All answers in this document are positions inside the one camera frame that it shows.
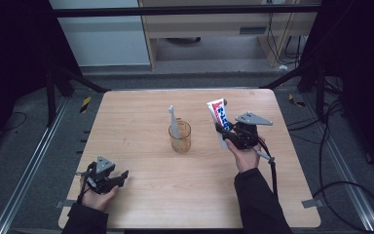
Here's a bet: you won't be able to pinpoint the aluminium floor rail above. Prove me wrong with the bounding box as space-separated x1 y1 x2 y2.
0 97 70 234
301 93 374 233

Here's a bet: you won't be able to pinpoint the yellow black striped tape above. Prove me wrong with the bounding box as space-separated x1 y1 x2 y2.
287 93 307 108
79 96 93 114

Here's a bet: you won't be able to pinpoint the amber transparent cup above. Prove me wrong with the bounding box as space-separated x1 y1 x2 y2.
168 119 193 154

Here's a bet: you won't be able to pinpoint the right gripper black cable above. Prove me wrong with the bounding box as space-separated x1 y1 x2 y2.
254 142 279 200

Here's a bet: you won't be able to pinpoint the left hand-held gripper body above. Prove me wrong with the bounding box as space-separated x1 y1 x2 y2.
83 155 122 195

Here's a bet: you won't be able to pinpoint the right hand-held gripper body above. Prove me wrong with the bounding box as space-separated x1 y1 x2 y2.
228 111 274 151

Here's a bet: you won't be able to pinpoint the black curtain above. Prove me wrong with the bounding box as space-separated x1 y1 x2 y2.
296 0 374 181
0 0 83 160

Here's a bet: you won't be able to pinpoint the light wooden desk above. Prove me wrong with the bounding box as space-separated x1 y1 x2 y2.
138 0 322 70

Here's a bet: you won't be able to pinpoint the person's left hand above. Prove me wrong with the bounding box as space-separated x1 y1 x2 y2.
79 184 121 214

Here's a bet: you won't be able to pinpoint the black cables under desk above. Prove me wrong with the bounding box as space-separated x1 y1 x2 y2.
265 12 304 66

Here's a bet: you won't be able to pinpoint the thin black floor cable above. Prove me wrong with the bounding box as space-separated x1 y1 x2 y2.
3 111 28 132

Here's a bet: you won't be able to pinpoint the white cabinet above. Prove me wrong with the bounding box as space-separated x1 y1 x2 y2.
48 0 151 67

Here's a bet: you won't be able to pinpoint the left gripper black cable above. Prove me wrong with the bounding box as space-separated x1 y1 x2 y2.
75 164 94 205

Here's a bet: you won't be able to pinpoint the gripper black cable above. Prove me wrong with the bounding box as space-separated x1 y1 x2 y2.
75 164 94 205
254 142 279 200

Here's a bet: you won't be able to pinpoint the bundle of black floor cables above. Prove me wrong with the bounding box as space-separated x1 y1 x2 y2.
286 98 345 144

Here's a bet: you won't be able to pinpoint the white electric toothbrush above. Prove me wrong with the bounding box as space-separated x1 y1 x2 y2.
168 104 181 139

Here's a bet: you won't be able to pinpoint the black horizontal bar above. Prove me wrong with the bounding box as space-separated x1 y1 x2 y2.
50 4 322 19

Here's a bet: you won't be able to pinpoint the person's right hand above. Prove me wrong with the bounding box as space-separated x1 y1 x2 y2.
225 136 267 174

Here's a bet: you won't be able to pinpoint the black metal stand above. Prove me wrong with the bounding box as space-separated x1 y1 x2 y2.
44 60 111 129
259 59 328 124

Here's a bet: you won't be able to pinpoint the white toothpaste tube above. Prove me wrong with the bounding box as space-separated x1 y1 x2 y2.
206 97 233 150

